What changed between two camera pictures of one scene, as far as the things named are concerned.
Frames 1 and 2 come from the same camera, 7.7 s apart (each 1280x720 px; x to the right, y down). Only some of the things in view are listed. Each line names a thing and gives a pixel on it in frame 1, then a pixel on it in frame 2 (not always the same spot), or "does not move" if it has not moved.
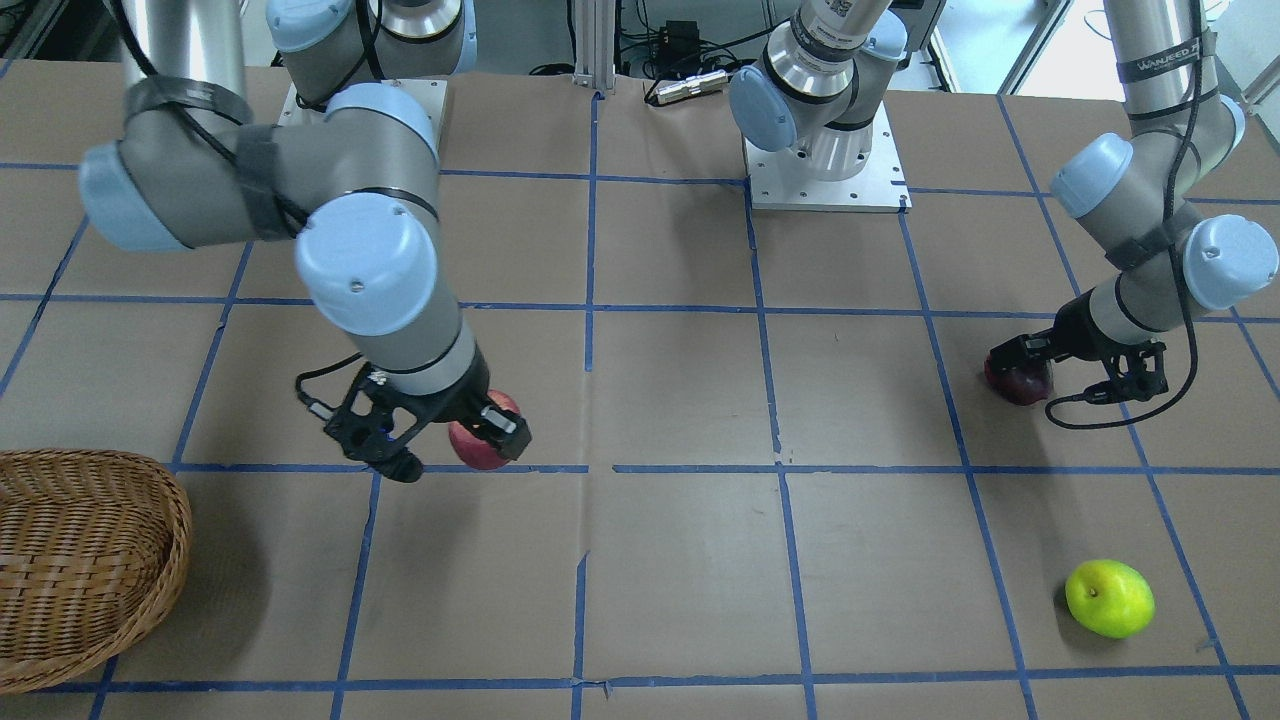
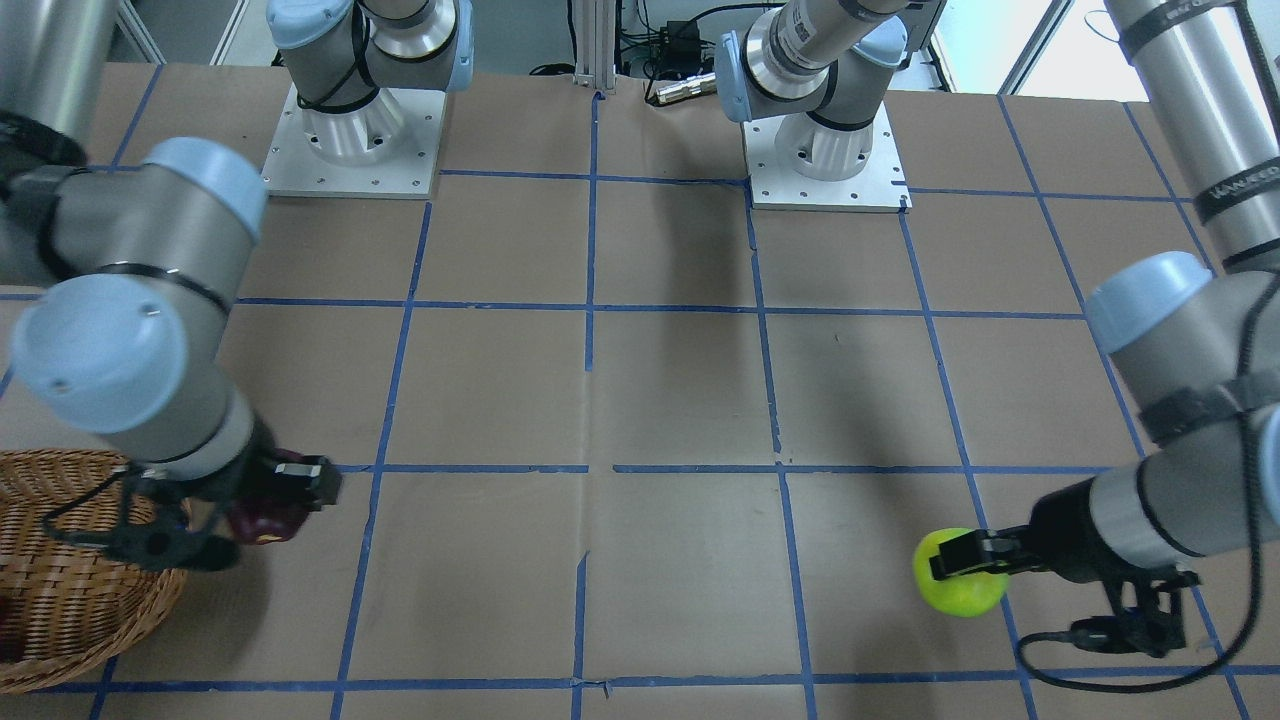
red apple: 471,447 -> 12,629
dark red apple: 1017,377 -> 266,510
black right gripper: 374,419 -> 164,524
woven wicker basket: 91,545 does not move
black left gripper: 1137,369 -> 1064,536
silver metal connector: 690,86 does not move
